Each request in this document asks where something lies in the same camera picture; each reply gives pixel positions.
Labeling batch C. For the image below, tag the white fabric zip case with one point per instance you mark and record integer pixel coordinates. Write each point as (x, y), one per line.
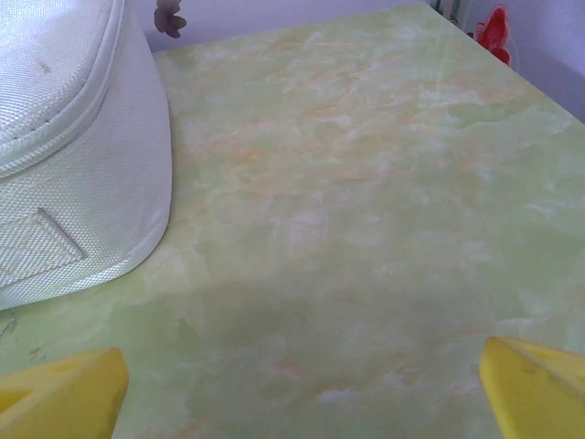
(68, 137)

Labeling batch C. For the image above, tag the aluminium corner post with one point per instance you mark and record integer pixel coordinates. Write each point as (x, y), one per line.
(452, 13)

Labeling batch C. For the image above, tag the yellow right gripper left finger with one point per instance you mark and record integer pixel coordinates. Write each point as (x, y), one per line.
(64, 398)

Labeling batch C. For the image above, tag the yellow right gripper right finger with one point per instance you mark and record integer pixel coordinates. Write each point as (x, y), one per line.
(539, 398)

